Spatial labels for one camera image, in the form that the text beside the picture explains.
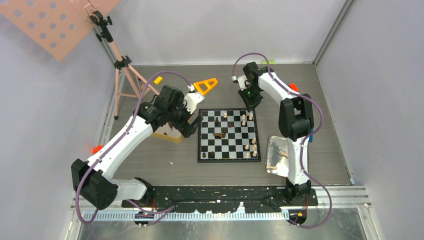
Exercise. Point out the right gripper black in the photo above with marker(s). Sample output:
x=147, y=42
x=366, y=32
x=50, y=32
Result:
x=251, y=104

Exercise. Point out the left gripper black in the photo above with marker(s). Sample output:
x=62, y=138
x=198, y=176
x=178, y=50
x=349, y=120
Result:
x=186, y=128

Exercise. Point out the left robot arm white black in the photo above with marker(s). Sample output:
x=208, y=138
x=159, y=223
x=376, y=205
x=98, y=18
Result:
x=93, y=178

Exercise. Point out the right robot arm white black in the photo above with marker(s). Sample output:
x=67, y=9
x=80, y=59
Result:
x=295, y=121

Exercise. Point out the fallen dark piece on board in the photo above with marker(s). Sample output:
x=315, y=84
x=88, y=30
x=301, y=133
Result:
x=220, y=135

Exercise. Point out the pink perforated board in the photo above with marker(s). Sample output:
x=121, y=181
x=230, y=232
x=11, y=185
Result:
x=56, y=25

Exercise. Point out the gold-rimmed metal tin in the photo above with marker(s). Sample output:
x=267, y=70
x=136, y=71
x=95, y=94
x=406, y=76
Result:
x=169, y=133

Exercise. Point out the yellow block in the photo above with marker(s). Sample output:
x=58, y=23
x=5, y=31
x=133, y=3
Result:
x=158, y=80

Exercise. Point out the green tape piece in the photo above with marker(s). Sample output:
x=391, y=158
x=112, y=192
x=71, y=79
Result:
x=268, y=62

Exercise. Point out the red toy block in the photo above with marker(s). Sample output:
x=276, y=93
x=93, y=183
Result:
x=294, y=87

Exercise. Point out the black white chessboard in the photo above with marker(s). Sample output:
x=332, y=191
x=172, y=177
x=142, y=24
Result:
x=241, y=144

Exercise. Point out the silver tin lid tray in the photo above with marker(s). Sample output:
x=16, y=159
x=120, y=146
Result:
x=278, y=157

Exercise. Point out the pink tripod stand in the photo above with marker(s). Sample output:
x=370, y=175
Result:
x=122, y=64

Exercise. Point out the blue toy brick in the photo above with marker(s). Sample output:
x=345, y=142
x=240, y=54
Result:
x=310, y=140

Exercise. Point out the light pawn beside tray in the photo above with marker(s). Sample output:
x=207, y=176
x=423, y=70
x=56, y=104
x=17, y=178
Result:
x=271, y=168

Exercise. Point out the orange plastic triangle frame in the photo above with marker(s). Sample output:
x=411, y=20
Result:
x=205, y=86

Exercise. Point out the red clip on rail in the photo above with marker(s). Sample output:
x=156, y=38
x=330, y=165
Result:
x=96, y=149

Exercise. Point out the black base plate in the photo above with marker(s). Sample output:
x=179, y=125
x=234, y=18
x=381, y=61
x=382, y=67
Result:
x=223, y=199

